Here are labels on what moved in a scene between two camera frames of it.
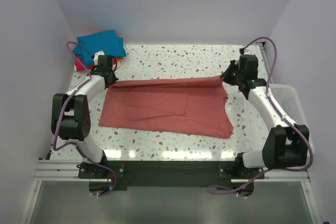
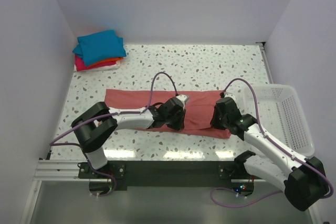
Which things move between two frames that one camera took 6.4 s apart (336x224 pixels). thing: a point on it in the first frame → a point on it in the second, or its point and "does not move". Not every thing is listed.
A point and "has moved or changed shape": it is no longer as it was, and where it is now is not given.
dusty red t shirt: (195, 106) has moved or changed shape
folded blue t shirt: (108, 42) does not move
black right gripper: (226, 76) → (213, 123)
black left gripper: (114, 78) → (179, 125)
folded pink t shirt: (79, 66) does not move
